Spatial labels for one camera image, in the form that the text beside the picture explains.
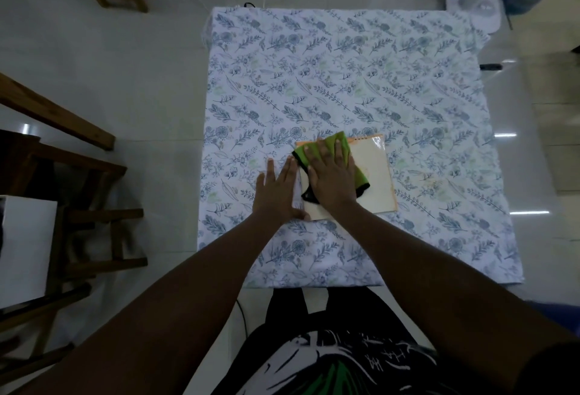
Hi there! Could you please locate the blue plastic chair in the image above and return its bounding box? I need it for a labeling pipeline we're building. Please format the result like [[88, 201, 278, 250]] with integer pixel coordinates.
[[534, 301, 580, 337]]

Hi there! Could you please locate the dark wooden chair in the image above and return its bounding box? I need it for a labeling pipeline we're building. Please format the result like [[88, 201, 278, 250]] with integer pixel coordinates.
[[0, 282, 92, 386], [0, 129, 149, 283]]

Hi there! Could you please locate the wooden bench rail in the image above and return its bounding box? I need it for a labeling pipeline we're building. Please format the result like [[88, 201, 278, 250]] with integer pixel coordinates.
[[0, 73, 116, 151]]

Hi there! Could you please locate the green cleaning cloth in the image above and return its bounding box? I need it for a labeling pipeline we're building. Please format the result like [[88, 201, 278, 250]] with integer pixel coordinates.
[[292, 132, 371, 205]]

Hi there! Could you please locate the thin black cable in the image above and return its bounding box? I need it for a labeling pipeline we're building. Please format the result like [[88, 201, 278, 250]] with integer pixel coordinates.
[[235, 298, 248, 334]]

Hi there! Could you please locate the blue floral tablecloth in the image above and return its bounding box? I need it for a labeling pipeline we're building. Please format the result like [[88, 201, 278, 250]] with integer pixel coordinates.
[[197, 6, 525, 289]]

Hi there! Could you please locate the person's left hand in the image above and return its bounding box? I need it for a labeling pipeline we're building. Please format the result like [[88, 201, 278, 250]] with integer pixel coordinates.
[[251, 157, 313, 228]]

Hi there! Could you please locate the person's right hand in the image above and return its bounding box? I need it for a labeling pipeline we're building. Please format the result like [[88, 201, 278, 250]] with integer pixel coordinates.
[[304, 138, 359, 215]]

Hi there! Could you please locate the person's right forearm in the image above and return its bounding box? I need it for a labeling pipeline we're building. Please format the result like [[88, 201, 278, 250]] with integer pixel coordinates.
[[327, 202, 580, 395]]

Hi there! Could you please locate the person's left forearm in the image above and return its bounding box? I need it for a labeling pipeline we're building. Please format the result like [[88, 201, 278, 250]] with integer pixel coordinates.
[[9, 215, 309, 395]]

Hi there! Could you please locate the black printed shirt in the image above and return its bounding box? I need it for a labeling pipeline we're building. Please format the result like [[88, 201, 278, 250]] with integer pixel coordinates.
[[212, 287, 456, 395]]

